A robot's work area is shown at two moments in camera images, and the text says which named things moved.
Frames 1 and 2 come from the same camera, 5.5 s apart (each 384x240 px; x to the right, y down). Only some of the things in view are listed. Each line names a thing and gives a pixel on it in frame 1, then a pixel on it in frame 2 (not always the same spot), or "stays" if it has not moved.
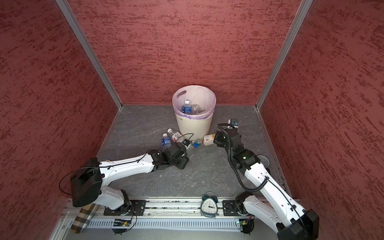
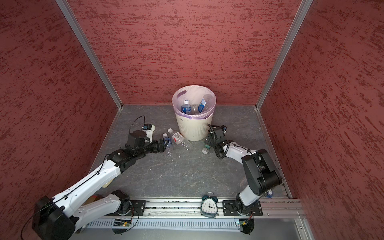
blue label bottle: x=186 y=108 stays
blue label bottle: x=166 y=143 stays
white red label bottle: x=177 y=137 stays
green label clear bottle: x=197 y=143 to x=206 y=149
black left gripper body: x=180 y=163 to x=149 y=147
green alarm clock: x=209 y=207 stays
